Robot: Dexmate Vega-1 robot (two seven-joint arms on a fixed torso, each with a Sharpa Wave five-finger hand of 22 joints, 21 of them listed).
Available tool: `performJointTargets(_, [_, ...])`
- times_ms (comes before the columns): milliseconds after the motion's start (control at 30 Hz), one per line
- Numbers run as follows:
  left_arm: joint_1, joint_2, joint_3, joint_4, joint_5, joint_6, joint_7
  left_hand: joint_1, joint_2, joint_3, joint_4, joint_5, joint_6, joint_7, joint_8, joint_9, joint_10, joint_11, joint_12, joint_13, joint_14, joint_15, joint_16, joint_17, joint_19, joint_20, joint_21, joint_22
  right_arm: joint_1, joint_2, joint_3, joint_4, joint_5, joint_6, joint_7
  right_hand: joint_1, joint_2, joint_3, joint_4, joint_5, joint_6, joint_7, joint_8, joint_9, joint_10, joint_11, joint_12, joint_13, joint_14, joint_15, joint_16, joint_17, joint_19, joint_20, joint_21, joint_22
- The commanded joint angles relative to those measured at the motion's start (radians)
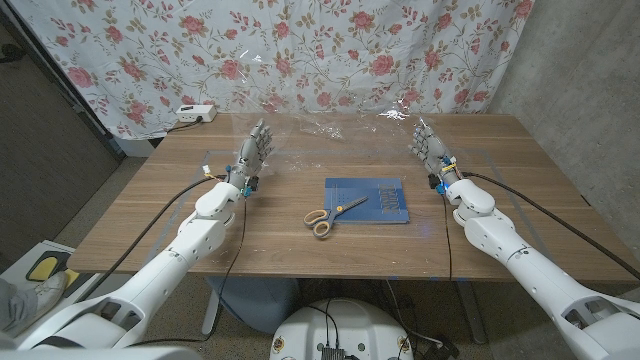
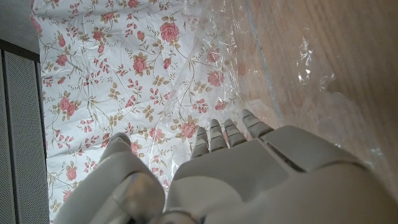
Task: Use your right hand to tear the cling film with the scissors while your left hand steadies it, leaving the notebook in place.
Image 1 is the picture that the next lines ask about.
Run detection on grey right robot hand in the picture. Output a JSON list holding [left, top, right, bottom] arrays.
[[407, 118, 464, 186]]

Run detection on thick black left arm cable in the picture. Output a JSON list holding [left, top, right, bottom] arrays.
[[74, 174, 229, 304]]

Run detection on blue grey stool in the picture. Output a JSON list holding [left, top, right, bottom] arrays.
[[207, 277, 301, 335]]

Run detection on white robot torso edge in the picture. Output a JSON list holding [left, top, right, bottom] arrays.
[[0, 345, 202, 360]]

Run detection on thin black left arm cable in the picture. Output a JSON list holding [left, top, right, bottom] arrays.
[[129, 197, 249, 347]]

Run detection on yellow black foot pedal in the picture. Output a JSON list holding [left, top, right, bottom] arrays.
[[25, 250, 81, 291]]

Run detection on dark perforated partition panel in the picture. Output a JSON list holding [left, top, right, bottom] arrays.
[[0, 9, 126, 271]]

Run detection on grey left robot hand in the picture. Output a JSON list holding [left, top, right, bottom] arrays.
[[227, 118, 276, 189]]

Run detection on white power strip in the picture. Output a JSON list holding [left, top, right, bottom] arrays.
[[175, 104, 218, 124]]

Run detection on white pedal board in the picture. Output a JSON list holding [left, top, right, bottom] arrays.
[[0, 239, 129, 331]]

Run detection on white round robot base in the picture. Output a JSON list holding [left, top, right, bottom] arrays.
[[269, 298, 415, 360]]

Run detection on grey table leg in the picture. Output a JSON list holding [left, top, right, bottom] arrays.
[[454, 280, 489, 345]]

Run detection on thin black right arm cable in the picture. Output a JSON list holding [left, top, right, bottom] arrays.
[[441, 194, 454, 282]]

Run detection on floral rose curtain backdrop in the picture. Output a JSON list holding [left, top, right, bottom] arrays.
[[9, 0, 536, 141]]

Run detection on clear cling film sheet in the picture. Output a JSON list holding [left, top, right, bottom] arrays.
[[219, 44, 441, 176]]

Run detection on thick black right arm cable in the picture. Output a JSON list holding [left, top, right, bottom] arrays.
[[462, 171, 640, 281]]

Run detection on grey orange handled scissors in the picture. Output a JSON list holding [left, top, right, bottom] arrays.
[[303, 195, 370, 240]]

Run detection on black cable on robot base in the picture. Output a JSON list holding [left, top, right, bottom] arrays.
[[305, 298, 342, 349]]

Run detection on black floor plug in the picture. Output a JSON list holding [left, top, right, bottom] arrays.
[[424, 339, 460, 360]]

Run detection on black power strip cable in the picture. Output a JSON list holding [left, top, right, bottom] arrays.
[[167, 117, 204, 134]]

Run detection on blue notebook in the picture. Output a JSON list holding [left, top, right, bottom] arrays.
[[323, 177, 411, 225]]

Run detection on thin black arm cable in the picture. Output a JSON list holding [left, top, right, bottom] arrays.
[[441, 194, 454, 282], [129, 197, 249, 347]]

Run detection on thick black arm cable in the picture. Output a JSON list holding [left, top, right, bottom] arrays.
[[74, 174, 229, 304], [462, 171, 640, 281]]

